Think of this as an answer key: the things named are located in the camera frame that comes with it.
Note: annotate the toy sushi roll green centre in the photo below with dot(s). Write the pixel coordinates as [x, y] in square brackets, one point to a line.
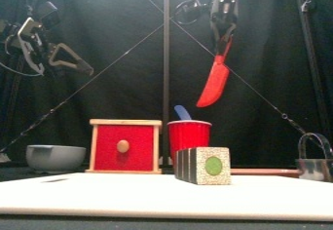
[213, 165]

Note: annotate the white cutting board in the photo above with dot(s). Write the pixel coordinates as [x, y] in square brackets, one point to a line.
[130, 195]

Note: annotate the brown wooden plate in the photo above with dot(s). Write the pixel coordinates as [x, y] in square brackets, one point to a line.
[263, 172]

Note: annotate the wooden box red front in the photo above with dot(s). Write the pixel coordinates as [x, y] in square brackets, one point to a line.
[126, 136]

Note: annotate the blue spoon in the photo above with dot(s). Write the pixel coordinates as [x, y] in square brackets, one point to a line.
[182, 113]

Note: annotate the grey bowl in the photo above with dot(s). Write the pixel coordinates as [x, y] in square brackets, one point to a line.
[54, 157]

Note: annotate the red plastic cup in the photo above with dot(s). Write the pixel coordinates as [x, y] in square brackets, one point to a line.
[189, 136]

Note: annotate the vertical black frame pole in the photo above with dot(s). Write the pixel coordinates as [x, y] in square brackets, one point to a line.
[166, 78]

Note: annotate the slanted black frame pole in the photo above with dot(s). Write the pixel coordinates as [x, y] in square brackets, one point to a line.
[309, 61]

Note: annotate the grey frame corner bracket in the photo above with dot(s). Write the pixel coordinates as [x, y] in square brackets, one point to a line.
[3, 157]

